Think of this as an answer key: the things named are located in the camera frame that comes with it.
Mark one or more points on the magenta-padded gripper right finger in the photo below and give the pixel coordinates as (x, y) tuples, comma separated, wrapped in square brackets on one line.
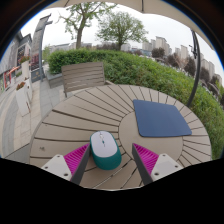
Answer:
[(164, 166)]

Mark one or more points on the green hedge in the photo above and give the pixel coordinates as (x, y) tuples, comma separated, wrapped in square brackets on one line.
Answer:
[(140, 70)]

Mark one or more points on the white and teal computer mouse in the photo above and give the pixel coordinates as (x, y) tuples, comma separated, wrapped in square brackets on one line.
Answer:
[(104, 146)]

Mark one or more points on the blue rectangular mouse pad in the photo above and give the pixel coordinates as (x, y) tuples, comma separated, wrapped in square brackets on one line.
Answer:
[(160, 118)]

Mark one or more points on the white planter with flowers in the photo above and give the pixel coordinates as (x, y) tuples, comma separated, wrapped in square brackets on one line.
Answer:
[(25, 68), (22, 98)]

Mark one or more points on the beige patio umbrella canopy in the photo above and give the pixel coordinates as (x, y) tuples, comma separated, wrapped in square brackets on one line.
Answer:
[(160, 8)]

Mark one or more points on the round leafy tree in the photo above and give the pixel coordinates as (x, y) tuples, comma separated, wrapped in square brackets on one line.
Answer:
[(120, 28)]

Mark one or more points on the beige slatted outdoor chair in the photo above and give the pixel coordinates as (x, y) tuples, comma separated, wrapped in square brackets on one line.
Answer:
[(83, 76)]

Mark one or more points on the dark curved umbrella pole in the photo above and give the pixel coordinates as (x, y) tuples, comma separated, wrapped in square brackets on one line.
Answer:
[(196, 66)]

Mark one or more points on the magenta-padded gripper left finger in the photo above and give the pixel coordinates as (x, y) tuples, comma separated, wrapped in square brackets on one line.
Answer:
[(59, 166)]

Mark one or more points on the distant high-rise buildings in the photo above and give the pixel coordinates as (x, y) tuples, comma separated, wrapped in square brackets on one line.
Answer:
[(161, 43)]

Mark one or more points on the tall thin-trunked tree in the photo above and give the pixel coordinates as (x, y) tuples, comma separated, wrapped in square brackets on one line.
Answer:
[(80, 26)]

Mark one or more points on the grey signboard pillar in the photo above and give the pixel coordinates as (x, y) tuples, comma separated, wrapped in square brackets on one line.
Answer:
[(39, 46)]

